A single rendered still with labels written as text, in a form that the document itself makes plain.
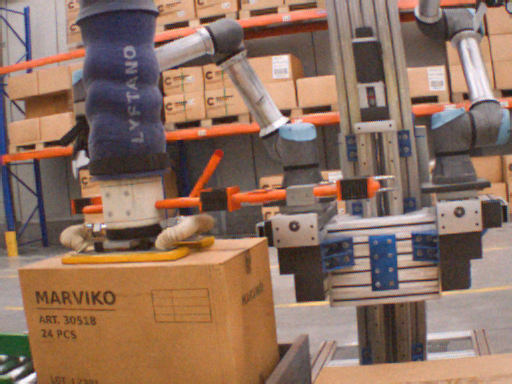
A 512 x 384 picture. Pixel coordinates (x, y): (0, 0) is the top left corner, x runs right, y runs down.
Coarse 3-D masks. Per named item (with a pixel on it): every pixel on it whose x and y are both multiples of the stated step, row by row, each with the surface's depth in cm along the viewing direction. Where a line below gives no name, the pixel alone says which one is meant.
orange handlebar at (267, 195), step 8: (376, 184) 161; (248, 192) 169; (256, 192) 168; (264, 192) 168; (272, 192) 168; (280, 192) 167; (320, 192) 164; (328, 192) 163; (336, 192) 163; (168, 200) 176; (176, 200) 175; (184, 200) 174; (192, 200) 174; (232, 200) 170; (240, 200) 170; (248, 200) 169; (256, 200) 169; (264, 200) 168; (272, 200) 171; (88, 208) 183; (96, 208) 182; (160, 208) 177; (168, 208) 176
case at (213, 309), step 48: (240, 240) 193; (48, 288) 171; (96, 288) 166; (144, 288) 162; (192, 288) 159; (240, 288) 167; (48, 336) 172; (96, 336) 168; (144, 336) 163; (192, 336) 160; (240, 336) 163
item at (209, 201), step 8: (200, 192) 171; (208, 192) 170; (216, 192) 169; (224, 192) 169; (232, 192) 171; (200, 200) 172; (208, 200) 171; (216, 200) 170; (224, 200) 170; (200, 208) 172; (208, 208) 170; (216, 208) 170; (224, 208) 169; (232, 208) 170; (240, 208) 176
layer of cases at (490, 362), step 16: (336, 368) 191; (352, 368) 188; (368, 368) 186; (384, 368) 184; (400, 368) 182; (416, 368) 180; (432, 368) 177; (448, 368) 175; (464, 368) 173; (480, 368) 170; (496, 368) 168
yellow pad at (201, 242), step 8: (152, 240) 189; (184, 240) 185; (192, 240) 184; (200, 240) 184; (208, 240) 186; (104, 248) 191; (112, 248) 190; (120, 248) 189; (128, 248) 189; (192, 248) 183; (200, 248) 182
